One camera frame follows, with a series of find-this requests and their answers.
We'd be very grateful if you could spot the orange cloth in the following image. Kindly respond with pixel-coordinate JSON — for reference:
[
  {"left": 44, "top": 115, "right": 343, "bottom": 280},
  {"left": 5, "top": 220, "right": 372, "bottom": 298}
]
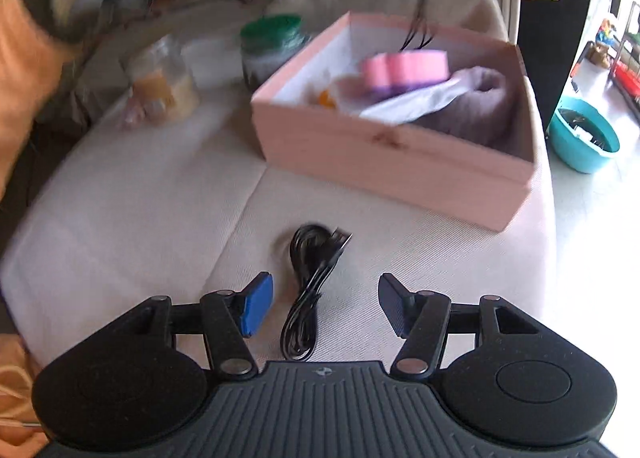
[{"left": 0, "top": 0, "right": 68, "bottom": 201}]

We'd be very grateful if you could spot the beige sofa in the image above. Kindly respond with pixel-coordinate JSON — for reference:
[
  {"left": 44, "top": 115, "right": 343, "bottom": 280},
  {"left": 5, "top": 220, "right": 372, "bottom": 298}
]
[{"left": 0, "top": 0, "right": 558, "bottom": 374}]

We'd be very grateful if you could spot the pink sponge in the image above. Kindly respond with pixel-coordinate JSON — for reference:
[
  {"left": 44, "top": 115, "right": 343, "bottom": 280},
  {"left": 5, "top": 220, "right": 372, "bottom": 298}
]
[{"left": 361, "top": 50, "right": 449, "bottom": 100}]

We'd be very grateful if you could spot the pink cardboard box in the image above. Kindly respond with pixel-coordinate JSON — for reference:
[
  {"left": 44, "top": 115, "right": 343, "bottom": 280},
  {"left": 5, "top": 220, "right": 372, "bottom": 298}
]
[{"left": 250, "top": 12, "right": 538, "bottom": 233}]

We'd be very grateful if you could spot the green lid glass jar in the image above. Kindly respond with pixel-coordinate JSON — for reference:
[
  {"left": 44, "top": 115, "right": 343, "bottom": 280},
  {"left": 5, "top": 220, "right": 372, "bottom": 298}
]
[{"left": 239, "top": 14, "right": 313, "bottom": 91}]

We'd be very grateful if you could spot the white tissue pack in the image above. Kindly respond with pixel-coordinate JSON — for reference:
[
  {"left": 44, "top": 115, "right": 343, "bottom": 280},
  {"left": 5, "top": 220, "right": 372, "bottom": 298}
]
[{"left": 357, "top": 78, "right": 463, "bottom": 125}]

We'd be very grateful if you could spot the black cable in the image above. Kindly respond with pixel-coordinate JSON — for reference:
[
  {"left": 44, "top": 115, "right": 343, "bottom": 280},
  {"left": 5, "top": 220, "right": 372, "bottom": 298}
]
[{"left": 279, "top": 223, "right": 353, "bottom": 363}]

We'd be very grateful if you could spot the teal plastic basin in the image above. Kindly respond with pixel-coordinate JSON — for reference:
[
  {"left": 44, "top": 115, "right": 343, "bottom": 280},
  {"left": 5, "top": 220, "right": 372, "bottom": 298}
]
[{"left": 546, "top": 97, "right": 622, "bottom": 175}]

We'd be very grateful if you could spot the lavender fluffy towel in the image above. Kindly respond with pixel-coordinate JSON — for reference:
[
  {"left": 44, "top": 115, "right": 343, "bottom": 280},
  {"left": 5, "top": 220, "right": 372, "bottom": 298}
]
[{"left": 412, "top": 65, "right": 523, "bottom": 151}]

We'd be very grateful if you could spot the clear jar with orange label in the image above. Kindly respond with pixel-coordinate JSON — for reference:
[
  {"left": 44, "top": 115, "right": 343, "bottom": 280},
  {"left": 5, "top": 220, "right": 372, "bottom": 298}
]
[{"left": 126, "top": 35, "right": 201, "bottom": 125}]

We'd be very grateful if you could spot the metal shoe rack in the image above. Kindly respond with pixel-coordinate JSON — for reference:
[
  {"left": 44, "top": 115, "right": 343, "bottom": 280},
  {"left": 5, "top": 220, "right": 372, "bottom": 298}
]
[{"left": 582, "top": 0, "right": 640, "bottom": 114}]

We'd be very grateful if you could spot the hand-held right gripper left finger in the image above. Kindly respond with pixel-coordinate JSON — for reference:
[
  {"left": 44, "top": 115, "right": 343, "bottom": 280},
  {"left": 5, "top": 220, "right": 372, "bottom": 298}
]
[{"left": 120, "top": 272, "right": 275, "bottom": 380}]

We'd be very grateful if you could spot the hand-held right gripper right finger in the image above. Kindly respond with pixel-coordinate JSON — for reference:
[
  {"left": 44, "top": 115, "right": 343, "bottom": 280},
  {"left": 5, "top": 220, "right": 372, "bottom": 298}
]
[{"left": 378, "top": 273, "right": 543, "bottom": 380}]

